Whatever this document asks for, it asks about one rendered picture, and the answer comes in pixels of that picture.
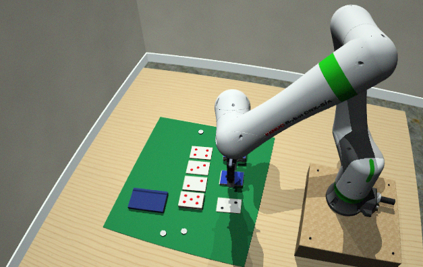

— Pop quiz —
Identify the blue rectangular card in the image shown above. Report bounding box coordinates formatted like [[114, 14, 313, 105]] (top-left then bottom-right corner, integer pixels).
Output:
[[220, 170, 244, 186]]

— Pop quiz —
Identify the green card table mat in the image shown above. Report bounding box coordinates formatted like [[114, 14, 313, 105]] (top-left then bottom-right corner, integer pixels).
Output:
[[103, 117, 275, 267]]

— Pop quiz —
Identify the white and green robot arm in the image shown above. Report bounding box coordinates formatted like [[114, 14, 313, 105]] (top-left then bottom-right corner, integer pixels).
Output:
[[215, 5, 398, 217]]

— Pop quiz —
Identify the blue rectangular block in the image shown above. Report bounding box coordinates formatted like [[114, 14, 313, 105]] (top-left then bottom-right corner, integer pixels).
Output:
[[128, 187, 168, 213]]

